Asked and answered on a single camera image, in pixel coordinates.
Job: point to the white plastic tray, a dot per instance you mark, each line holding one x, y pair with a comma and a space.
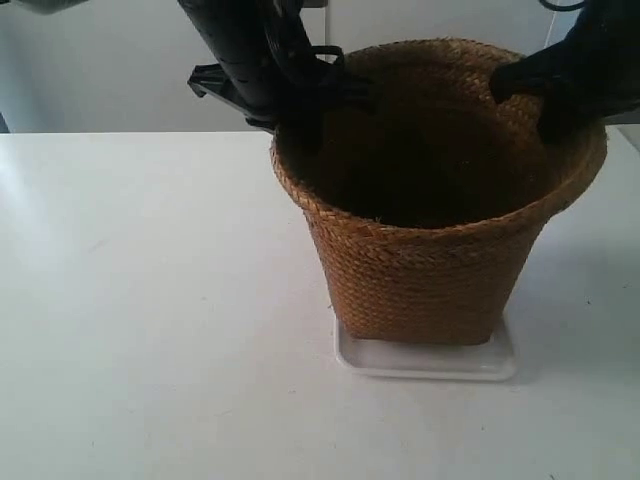
493, 361

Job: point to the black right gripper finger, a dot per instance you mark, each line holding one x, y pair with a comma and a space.
534, 75
563, 113

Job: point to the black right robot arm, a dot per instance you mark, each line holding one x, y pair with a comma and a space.
592, 74

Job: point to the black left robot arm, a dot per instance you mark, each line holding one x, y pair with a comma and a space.
277, 24

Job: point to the brown woven wicker basket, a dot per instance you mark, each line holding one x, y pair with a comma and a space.
424, 211

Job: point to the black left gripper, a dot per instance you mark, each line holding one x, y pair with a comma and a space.
285, 87

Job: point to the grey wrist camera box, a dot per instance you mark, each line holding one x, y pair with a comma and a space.
47, 7

